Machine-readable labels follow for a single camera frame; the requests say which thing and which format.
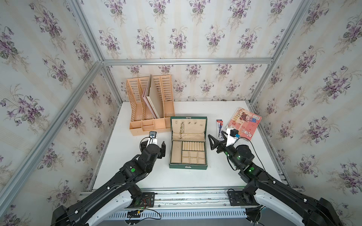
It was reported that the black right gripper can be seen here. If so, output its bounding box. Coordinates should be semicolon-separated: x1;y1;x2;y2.
208;129;241;170

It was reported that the green jewelry box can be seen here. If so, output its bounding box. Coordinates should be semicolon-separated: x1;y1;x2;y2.
169;116;207;170

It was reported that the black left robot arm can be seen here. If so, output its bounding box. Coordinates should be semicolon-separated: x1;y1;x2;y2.
51;142;166;226

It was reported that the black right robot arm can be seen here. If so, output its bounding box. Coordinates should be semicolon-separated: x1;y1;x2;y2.
208;130;342;226

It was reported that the small blue white box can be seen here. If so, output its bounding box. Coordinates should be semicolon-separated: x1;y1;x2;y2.
216;120;224;141

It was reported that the peach plastic file organizer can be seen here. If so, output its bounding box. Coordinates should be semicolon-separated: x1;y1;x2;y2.
126;74;175;136

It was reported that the pink cartoon spiral notebook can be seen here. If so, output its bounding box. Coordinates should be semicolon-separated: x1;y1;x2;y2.
225;107;262;140

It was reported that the beige folder in organizer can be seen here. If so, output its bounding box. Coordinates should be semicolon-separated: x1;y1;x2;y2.
142;75;164;119

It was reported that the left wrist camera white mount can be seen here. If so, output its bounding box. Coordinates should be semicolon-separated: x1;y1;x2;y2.
146;131;157;146

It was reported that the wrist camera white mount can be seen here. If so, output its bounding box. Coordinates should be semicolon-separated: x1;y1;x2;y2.
146;131;157;146
226;128;240;147

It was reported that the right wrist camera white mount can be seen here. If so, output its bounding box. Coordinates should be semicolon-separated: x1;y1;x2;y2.
226;128;240;147

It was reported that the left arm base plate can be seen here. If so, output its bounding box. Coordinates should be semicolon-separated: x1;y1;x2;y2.
127;192;155;209

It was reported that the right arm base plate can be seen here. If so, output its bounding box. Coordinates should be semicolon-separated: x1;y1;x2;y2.
227;188;259;206

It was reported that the aluminium front rail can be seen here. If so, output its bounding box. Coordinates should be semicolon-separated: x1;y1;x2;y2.
79;187;310;211

